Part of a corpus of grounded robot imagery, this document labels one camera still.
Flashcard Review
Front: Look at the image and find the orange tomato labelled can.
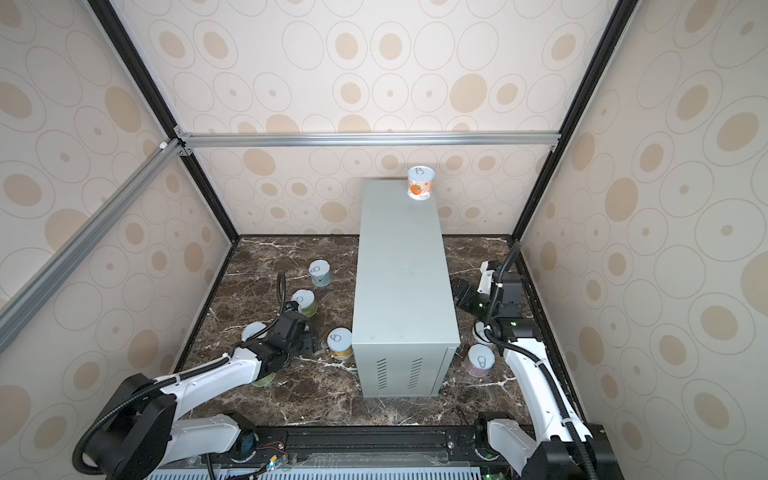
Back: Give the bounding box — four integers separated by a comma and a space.
407, 165, 435, 201

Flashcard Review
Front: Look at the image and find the white red labelled can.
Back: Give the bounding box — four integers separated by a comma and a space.
472, 321, 492, 345

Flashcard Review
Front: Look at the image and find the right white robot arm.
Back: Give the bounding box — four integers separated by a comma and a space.
451, 272, 623, 479

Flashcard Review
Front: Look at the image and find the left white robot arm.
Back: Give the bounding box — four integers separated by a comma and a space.
71, 311, 317, 479

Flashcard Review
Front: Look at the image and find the yellow orange labelled can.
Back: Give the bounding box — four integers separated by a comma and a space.
327, 327, 353, 359

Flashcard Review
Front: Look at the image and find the teal labelled can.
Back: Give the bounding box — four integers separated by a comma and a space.
241, 322, 267, 341

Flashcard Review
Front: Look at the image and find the purple pink labelled can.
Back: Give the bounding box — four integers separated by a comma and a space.
465, 344, 496, 378

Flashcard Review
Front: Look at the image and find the lime green labelled can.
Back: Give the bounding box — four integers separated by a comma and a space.
251, 372, 276, 388

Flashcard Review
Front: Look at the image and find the light blue labelled can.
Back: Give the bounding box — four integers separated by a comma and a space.
308, 259, 332, 287

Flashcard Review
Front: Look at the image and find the grey metal cabinet box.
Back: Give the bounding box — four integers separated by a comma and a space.
352, 179, 461, 399

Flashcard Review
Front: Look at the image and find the silver aluminium crossbar back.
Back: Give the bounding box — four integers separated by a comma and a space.
180, 131, 561, 148

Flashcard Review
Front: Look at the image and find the silver aluminium bar left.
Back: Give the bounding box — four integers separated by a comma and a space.
1, 139, 182, 350

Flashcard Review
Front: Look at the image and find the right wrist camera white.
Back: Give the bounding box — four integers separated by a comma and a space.
477, 260, 499, 295

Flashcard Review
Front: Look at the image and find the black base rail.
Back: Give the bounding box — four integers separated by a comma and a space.
149, 424, 625, 480

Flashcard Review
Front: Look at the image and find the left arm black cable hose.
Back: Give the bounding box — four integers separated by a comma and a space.
71, 271, 289, 476

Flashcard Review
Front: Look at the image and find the black corner frame post right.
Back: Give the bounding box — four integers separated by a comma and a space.
511, 0, 638, 241

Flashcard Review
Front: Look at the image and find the black corner frame post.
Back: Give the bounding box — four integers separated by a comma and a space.
511, 0, 638, 241
87, 0, 240, 244

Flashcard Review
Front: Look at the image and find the black corner frame post left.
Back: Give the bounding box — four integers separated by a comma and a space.
87, 0, 240, 244

